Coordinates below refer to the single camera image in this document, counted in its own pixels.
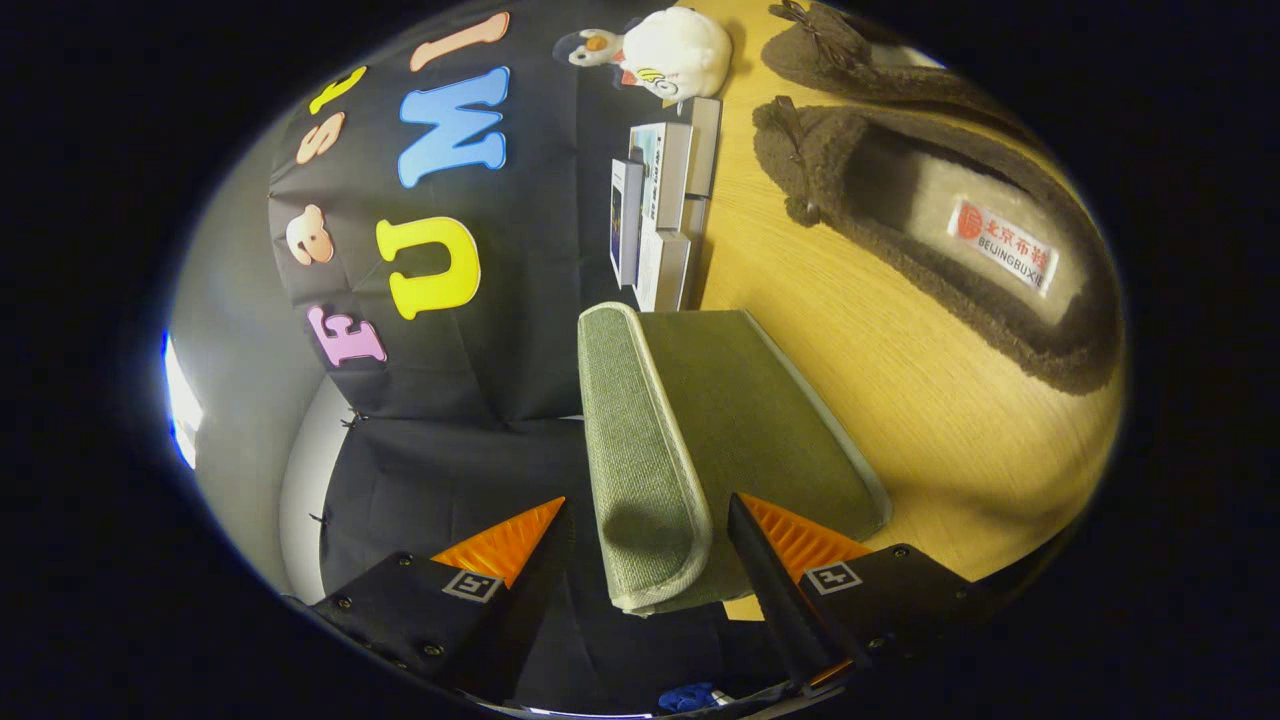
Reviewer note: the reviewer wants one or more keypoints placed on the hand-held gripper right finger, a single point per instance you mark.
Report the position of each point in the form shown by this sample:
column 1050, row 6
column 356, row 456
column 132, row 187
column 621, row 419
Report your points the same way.
column 775, row 590

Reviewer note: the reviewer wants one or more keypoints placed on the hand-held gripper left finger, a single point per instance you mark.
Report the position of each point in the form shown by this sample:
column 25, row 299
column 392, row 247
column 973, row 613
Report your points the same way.
column 530, row 620

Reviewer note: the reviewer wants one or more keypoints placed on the green fabric storage box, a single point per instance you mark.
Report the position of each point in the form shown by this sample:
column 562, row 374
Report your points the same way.
column 760, row 420

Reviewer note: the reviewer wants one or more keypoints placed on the brown fuzzy shoe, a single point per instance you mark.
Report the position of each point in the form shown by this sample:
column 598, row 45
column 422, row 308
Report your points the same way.
column 830, row 60
column 830, row 160

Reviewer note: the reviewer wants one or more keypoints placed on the blue cloth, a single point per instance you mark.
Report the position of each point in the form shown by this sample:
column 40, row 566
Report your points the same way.
column 685, row 697

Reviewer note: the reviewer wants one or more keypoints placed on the white cover book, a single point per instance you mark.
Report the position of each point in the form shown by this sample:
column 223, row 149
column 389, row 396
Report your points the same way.
column 665, row 270

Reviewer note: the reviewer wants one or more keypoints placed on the small dark blue cover book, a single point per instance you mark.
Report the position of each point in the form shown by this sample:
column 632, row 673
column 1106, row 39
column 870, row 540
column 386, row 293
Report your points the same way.
column 627, row 220

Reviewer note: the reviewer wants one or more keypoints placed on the black book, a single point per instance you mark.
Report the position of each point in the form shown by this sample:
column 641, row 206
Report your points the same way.
column 702, row 140

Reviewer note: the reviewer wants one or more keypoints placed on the white round plush toy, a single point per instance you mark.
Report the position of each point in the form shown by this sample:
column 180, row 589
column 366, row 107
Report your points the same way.
column 680, row 50

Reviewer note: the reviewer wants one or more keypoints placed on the penguin plush toy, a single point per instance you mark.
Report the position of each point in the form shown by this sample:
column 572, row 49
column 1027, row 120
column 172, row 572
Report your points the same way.
column 590, row 45

